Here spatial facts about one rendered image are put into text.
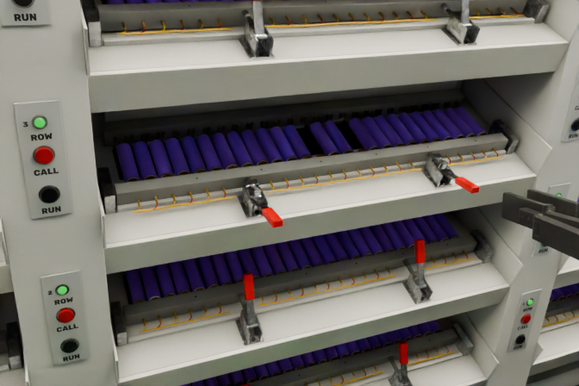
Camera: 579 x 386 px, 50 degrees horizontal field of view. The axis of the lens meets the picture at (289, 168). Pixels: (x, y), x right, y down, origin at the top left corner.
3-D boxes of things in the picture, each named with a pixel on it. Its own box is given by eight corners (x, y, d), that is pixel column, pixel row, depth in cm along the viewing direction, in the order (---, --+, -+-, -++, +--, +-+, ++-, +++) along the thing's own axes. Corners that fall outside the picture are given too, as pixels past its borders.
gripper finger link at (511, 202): (553, 234, 65) (547, 235, 64) (506, 216, 71) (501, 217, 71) (555, 207, 64) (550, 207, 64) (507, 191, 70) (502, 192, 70)
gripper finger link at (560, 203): (575, 203, 65) (581, 202, 65) (526, 189, 71) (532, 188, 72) (573, 231, 66) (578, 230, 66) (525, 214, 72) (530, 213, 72)
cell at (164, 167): (163, 149, 80) (174, 183, 76) (148, 151, 80) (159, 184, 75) (163, 138, 79) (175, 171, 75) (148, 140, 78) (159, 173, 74)
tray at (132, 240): (525, 197, 92) (553, 148, 86) (105, 275, 70) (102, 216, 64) (453, 116, 106) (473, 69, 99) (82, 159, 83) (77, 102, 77)
